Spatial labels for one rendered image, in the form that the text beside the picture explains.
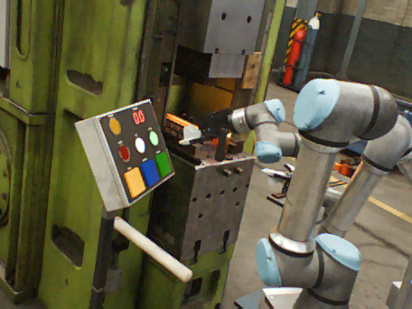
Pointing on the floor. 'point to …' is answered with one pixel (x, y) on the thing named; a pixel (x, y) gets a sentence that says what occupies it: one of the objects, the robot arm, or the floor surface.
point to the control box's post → (102, 257)
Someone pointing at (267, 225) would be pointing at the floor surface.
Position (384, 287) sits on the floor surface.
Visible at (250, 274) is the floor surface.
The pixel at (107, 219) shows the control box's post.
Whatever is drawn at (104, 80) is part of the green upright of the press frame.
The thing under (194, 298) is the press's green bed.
